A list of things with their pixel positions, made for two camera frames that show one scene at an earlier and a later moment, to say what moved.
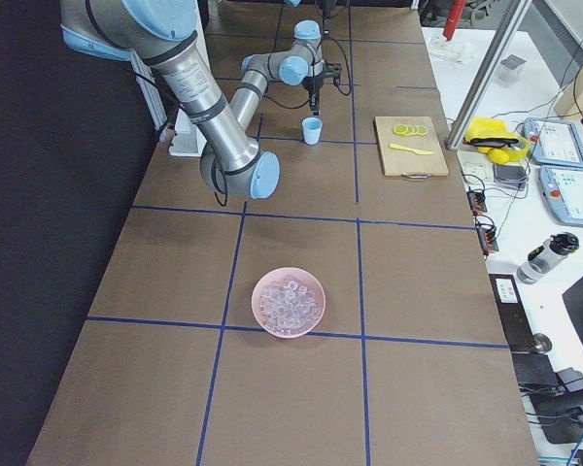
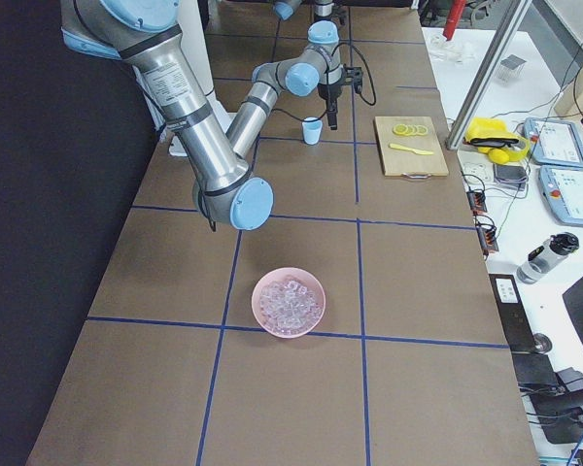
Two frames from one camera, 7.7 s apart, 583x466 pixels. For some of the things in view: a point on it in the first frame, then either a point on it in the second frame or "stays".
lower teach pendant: (572, 195) stays
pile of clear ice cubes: (289, 307) stays
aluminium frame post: (464, 117) stays
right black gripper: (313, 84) to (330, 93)
